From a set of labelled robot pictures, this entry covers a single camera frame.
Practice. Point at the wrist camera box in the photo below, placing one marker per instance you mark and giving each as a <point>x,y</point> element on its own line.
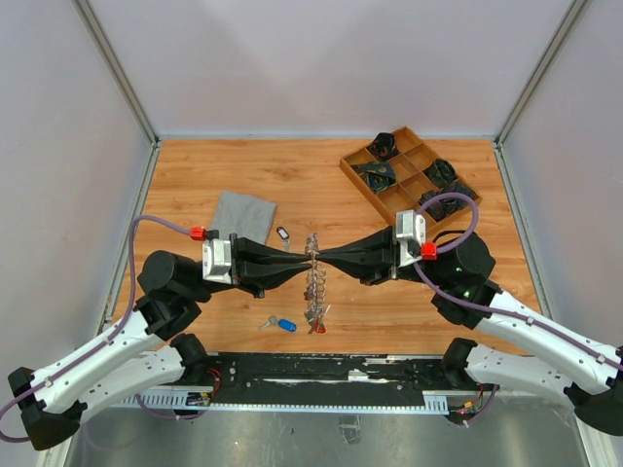
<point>409,226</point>
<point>217,261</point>

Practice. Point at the black orange rolled tie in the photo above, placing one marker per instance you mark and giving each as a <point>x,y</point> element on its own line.
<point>383,147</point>

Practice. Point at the dark green floral tie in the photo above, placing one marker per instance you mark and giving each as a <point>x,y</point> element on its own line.
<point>441,173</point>

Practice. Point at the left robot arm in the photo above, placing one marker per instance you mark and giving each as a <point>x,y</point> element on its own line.
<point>149,345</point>

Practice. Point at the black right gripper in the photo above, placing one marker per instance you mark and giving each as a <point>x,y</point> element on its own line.
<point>374,259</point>

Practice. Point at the grey folded cloth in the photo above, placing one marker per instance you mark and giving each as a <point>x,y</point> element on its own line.
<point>243,215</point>

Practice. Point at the wooden compartment tray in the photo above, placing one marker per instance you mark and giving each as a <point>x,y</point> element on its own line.
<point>413,188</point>

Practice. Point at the dark green patterned tie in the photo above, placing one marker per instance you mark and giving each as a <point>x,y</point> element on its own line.
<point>378,176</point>

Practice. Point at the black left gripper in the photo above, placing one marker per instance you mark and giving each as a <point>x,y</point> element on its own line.
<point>256,268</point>

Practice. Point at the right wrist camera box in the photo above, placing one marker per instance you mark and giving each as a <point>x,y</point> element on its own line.
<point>409,226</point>

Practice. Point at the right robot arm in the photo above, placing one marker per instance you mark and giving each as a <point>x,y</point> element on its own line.
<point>559,364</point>

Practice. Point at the blue key tag with key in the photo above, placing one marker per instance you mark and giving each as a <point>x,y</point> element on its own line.
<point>281,323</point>

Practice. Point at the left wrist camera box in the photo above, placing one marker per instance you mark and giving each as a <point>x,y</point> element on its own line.
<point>217,261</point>

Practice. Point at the metal key ring disc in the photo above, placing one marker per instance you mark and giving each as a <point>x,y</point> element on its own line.
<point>315,293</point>

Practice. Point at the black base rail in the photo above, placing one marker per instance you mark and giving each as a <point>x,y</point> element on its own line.
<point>315,383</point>

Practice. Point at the black key tag with key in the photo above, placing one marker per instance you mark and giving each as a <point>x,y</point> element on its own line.
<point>284,237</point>

